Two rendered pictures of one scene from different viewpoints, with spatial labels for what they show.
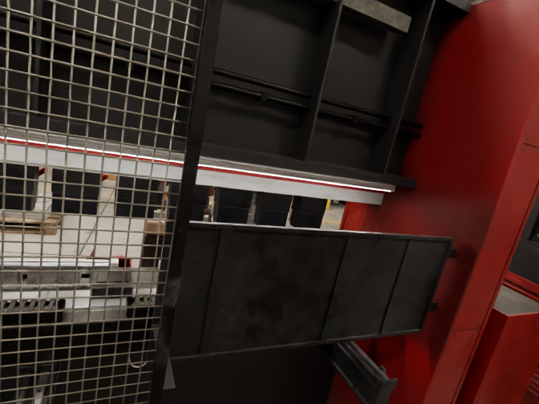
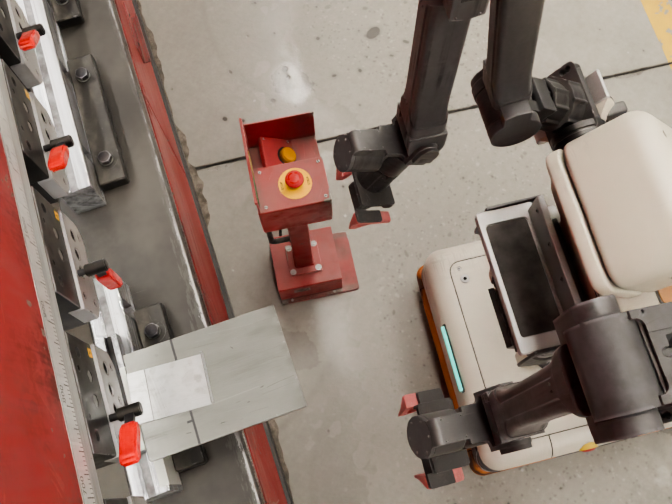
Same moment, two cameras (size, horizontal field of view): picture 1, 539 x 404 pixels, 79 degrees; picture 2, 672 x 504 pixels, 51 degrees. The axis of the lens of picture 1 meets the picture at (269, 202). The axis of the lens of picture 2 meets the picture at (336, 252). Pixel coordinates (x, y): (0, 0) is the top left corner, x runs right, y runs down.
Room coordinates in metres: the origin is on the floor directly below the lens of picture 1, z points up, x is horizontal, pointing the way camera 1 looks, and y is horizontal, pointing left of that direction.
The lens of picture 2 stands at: (1.77, 0.11, 2.17)
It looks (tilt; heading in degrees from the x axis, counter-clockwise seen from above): 72 degrees down; 99
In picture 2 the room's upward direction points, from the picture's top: 2 degrees counter-clockwise
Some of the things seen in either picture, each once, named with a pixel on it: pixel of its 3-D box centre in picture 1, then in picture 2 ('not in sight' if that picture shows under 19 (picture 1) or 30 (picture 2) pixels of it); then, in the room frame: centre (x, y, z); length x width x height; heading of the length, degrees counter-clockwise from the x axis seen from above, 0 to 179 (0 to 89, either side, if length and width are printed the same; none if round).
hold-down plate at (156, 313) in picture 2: not in sight; (169, 384); (1.44, 0.25, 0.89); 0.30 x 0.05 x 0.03; 117
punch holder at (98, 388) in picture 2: (232, 204); (72, 409); (1.42, 0.16, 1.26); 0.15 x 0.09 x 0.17; 117
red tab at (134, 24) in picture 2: not in sight; (136, 32); (1.09, 1.17, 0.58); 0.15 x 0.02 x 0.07; 117
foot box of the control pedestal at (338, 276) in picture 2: not in sight; (314, 262); (1.60, 0.76, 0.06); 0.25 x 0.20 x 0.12; 19
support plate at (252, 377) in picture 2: not in sight; (214, 380); (1.54, 0.25, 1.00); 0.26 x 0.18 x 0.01; 27
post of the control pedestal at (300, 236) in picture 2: not in sight; (298, 227); (1.57, 0.75, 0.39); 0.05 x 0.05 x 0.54; 19
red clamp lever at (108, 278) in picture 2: not in sight; (101, 277); (1.39, 0.35, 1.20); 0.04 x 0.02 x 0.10; 27
